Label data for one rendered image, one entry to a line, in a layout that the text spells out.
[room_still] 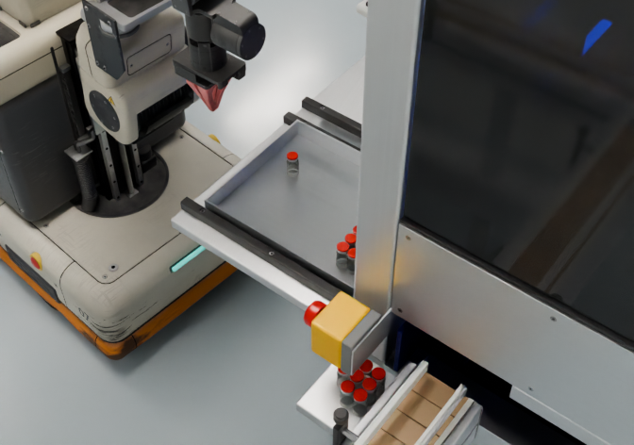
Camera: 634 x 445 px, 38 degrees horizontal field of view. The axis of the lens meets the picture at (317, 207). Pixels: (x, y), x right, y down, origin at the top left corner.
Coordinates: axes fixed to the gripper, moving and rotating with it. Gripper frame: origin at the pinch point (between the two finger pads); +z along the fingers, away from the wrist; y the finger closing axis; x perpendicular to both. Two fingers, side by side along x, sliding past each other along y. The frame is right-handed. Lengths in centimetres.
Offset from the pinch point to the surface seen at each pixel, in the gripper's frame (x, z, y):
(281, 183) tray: 7.9, 19.9, 7.1
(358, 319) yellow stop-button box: -16.9, 5.6, 41.6
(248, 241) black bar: -7.4, 18.3, 12.5
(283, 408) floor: 12, 108, 1
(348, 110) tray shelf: 31.3, 19.9, 4.9
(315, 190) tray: 10.1, 20.0, 13.1
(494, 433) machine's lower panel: -12, 21, 63
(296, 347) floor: 28, 108, -8
